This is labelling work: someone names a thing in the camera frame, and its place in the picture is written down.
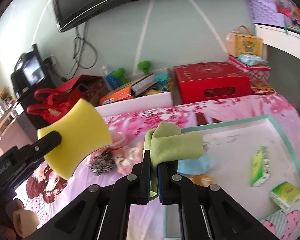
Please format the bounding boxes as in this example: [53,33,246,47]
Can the yellow carton with handle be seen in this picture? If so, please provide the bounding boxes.
[226,25,263,57]

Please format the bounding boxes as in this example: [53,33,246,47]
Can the red gift box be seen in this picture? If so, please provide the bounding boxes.
[174,61,253,104]

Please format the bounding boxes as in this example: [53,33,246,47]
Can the bottle with blue liquid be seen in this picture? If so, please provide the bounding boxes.
[101,65,118,90]

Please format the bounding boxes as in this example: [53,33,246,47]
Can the white storage box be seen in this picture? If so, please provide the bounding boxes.
[95,67,174,117]

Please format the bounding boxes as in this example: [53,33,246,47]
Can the blue face mask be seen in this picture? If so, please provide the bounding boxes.
[177,154,212,175]

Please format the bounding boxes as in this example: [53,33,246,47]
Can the black cables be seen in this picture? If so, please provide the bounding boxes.
[61,21,98,82]

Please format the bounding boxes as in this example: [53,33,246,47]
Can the green cloth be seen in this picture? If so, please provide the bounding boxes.
[144,122,205,201]

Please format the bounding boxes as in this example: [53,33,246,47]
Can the dark red cardboard box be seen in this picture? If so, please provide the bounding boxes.
[56,74,109,107]

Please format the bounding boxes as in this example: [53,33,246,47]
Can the black wall television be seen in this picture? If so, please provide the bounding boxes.
[51,0,235,33]

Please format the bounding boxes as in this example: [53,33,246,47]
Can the small black monitor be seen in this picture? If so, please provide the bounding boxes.
[10,44,47,95]

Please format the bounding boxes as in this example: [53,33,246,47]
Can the white tray with teal rim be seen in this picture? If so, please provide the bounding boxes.
[176,114,300,223]

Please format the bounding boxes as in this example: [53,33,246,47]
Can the white desk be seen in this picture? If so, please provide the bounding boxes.
[254,22,300,65]

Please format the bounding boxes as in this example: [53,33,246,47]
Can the orange cardboard box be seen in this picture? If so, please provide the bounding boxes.
[99,74,157,105]

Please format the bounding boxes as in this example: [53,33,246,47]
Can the green tissue pack clear side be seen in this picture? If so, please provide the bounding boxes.
[250,145,272,187]

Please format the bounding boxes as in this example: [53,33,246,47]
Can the green dumbbell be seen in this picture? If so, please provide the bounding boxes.
[112,67,129,85]
[137,62,152,75]

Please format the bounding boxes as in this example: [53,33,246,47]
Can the red patterned flat box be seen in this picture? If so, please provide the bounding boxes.
[251,84,277,96]

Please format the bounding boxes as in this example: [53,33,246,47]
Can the pink floral cloth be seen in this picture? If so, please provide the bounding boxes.
[114,142,144,175]

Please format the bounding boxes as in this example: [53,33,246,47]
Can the purple perforated basket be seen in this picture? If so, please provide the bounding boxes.
[244,0,284,27]

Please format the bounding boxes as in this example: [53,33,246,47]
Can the blue wipes pack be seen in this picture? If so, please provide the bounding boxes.
[237,54,268,67]

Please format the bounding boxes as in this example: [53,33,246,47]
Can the red patterned tin box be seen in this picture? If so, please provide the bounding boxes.
[227,55,272,83]

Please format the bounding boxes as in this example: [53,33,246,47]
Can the black white spotted scrunchie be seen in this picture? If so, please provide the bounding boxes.
[89,150,115,176]

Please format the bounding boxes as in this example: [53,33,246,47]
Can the black cabinet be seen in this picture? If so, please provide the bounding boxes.
[15,80,57,129]

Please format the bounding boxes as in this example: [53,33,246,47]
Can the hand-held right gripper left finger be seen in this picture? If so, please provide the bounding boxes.
[44,150,152,240]

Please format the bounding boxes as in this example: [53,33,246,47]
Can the pink striped fluffy cloth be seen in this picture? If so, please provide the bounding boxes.
[110,132,128,147]

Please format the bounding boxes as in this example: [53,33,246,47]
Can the red felt handbag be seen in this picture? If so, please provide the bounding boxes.
[26,88,78,125]

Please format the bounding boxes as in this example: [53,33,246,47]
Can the person's left hand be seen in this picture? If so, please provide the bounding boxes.
[0,197,40,240]

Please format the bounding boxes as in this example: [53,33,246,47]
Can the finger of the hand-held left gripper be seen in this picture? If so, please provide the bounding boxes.
[20,131,63,162]

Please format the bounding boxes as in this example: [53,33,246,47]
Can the teal toy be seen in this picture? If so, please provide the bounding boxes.
[156,74,171,91]

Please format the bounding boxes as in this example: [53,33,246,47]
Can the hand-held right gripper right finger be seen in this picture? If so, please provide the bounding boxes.
[157,164,282,240]

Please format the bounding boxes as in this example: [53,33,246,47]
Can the yellow sponge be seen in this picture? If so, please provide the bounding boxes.
[37,98,113,180]

